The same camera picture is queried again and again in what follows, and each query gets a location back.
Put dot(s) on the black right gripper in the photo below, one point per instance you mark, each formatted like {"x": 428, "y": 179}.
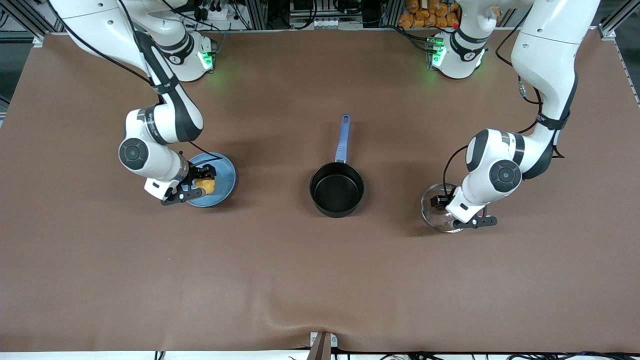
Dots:
{"x": 200, "y": 175}

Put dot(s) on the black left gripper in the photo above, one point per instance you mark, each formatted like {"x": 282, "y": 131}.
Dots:
{"x": 442, "y": 200}

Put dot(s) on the yellow potato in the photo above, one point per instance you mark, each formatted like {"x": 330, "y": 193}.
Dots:
{"x": 206, "y": 186}

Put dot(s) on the glass lid blue knob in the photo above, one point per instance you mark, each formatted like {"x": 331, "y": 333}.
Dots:
{"x": 432, "y": 217}

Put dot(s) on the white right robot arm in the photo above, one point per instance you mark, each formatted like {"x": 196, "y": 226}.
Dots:
{"x": 145, "y": 165}

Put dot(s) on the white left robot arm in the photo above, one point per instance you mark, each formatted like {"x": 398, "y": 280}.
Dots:
{"x": 545, "y": 50}

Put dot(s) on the round blue plate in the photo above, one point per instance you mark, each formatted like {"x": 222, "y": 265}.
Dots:
{"x": 225, "y": 175}

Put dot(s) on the brown table cover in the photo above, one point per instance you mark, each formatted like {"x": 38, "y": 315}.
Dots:
{"x": 320, "y": 275}

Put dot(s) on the white power strip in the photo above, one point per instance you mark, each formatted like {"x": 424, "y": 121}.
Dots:
{"x": 215, "y": 12}

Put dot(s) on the black box white connectors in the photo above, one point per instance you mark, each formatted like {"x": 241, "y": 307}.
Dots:
{"x": 315, "y": 22}

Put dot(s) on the bag of orange snacks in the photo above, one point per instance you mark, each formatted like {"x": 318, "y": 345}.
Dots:
{"x": 425, "y": 17}

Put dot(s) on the aluminium frame post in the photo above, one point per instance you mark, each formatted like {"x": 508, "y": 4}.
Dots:
{"x": 256, "y": 12}
{"x": 390, "y": 12}

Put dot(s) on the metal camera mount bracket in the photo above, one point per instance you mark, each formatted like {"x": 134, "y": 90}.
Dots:
{"x": 322, "y": 347}

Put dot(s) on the aluminium frame profile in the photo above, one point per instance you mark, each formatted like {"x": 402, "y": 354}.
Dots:
{"x": 612, "y": 27}
{"x": 20, "y": 15}

